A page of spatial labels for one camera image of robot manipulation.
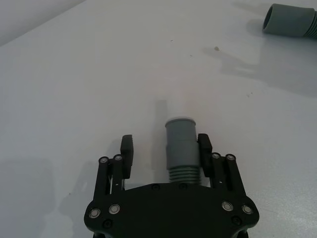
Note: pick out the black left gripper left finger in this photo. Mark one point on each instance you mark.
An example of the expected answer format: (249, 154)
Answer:
(126, 153)

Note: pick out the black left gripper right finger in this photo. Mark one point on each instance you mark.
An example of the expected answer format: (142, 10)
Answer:
(206, 158)

